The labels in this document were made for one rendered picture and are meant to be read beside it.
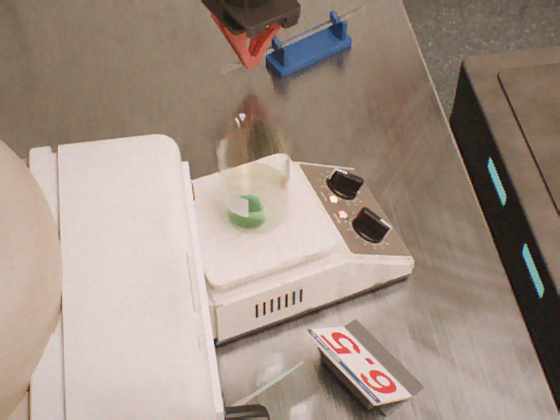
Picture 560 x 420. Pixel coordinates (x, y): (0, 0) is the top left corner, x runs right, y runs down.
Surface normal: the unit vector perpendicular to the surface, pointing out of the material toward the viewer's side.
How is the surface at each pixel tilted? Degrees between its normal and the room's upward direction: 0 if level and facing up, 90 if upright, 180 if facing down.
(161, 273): 0
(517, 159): 0
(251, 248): 0
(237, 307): 90
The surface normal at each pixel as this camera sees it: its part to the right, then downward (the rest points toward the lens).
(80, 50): 0.00, -0.64
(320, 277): 0.40, 0.71
